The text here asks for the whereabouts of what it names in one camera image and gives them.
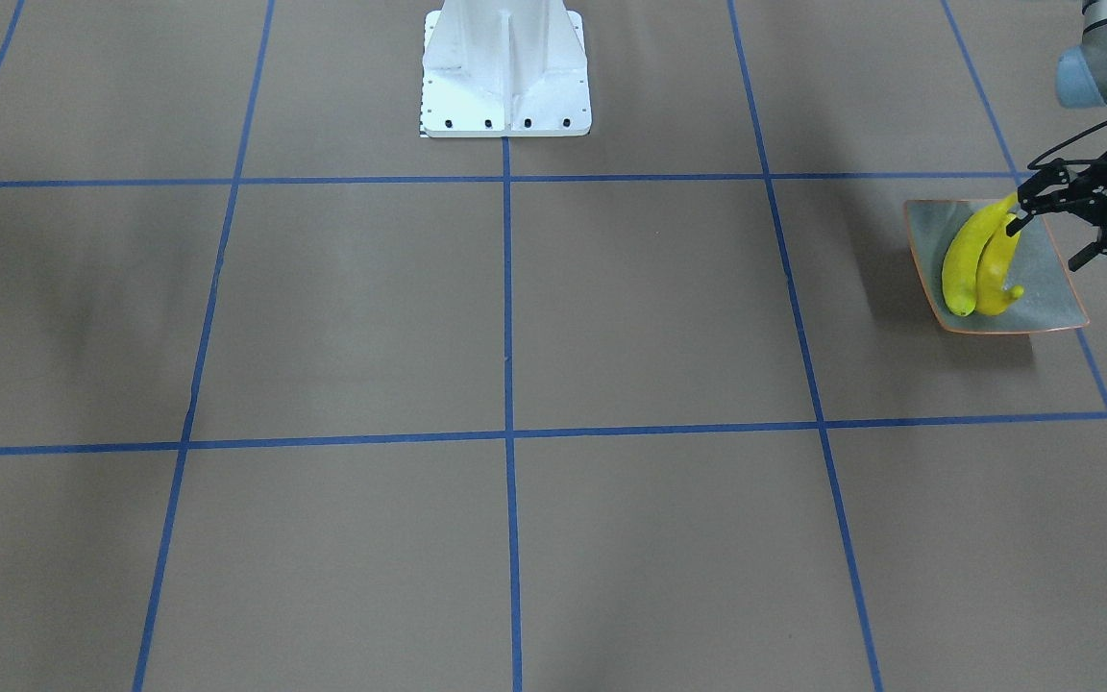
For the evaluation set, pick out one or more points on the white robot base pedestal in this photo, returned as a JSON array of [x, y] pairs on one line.
[[505, 69]]

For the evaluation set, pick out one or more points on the grey square plate orange rim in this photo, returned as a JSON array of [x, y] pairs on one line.
[[1049, 302]]

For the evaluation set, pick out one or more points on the yellow banana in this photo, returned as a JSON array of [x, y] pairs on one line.
[[958, 274], [993, 295]]

